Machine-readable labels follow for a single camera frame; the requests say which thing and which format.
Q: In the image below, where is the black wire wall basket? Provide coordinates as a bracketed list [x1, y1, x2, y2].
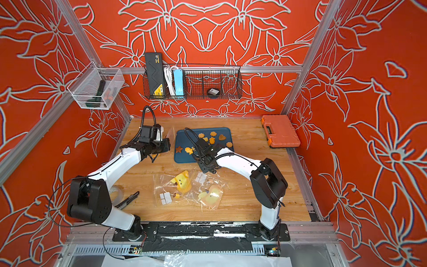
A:
[142, 64, 243, 100]

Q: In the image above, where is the dark blue tray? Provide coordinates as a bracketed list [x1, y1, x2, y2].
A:
[174, 127, 233, 164]

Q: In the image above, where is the clear acrylic wall bin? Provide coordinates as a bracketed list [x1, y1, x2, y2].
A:
[67, 62, 125, 110]

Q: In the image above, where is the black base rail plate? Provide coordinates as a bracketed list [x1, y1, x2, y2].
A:
[112, 221, 290, 256]

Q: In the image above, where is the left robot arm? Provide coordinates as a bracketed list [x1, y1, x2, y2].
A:
[67, 106, 171, 239]

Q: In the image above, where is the clear tape roll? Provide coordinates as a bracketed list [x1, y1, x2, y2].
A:
[109, 186, 123, 206]

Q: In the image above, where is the dark green screwdriver handle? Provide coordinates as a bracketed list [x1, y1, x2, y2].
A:
[86, 80, 106, 108]

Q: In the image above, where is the light blue power bank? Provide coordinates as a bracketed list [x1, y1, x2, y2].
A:
[173, 69, 185, 99]

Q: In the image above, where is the orange tool case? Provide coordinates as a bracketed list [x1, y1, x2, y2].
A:
[261, 115, 301, 148]

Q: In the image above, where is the bag with cream bear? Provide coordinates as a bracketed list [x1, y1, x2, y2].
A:
[163, 126, 176, 153]

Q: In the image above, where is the round flower cookie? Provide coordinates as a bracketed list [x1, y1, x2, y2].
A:
[185, 148, 195, 155]

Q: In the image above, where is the white coiled cable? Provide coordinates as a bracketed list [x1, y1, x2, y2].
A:
[164, 66, 177, 97]

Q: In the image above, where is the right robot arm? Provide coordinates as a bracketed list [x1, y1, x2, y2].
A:
[183, 127, 288, 241]

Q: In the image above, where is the bag with yellow duck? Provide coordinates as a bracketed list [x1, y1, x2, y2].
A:
[153, 170, 195, 206]

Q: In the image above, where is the black box in basket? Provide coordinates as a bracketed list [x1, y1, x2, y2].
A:
[145, 52, 165, 99]

